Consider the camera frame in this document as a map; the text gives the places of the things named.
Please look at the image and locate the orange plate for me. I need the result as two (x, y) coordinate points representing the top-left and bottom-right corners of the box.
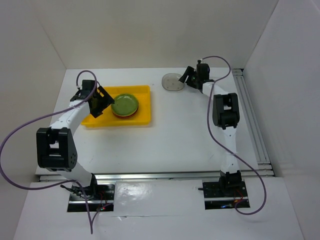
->
(112, 111), (137, 119)

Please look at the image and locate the green plate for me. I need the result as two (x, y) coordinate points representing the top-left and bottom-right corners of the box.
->
(111, 108), (138, 116)

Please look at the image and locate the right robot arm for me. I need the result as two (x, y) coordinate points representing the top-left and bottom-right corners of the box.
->
(179, 63), (242, 196)

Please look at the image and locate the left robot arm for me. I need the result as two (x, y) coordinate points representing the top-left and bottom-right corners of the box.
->
(36, 80), (115, 200)

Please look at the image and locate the yellow plastic bin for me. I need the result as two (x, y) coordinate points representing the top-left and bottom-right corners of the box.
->
(81, 85), (152, 128)

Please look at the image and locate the left clear glass plate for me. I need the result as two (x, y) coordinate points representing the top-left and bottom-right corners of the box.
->
(161, 73), (185, 92)

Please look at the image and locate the clear glass plate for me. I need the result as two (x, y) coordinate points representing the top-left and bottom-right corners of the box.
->
(161, 73), (185, 92)
(111, 93), (139, 113)

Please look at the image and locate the right clear glass plate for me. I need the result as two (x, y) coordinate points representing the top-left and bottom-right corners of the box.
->
(111, 93), (139, 113)

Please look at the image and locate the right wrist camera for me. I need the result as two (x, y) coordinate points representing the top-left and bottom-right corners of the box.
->
(196, 59), (210, 82)

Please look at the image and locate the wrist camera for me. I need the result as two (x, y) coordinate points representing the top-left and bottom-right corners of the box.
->
(70, 80), (95, 102)
(196, 59), (210, 82)

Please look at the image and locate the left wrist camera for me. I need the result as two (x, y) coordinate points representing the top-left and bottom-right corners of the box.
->
(70, 80), (95, 102)

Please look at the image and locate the aluminium rail front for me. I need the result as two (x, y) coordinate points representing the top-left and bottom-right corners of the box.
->
(39, 168), (275, 182)

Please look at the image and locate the aluminium rail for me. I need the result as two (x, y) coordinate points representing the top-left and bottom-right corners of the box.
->
(232, 68), (275, 177)
(39, 168), (275, 182)

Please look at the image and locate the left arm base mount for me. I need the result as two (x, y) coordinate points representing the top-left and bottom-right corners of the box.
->
(60, 183), (116, 213)

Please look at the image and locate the aluminium rail right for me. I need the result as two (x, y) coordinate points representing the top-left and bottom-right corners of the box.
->
(232, 68), (275, 177)

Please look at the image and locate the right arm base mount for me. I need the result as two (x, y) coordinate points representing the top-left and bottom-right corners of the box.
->
(198, 179), (250, 210)

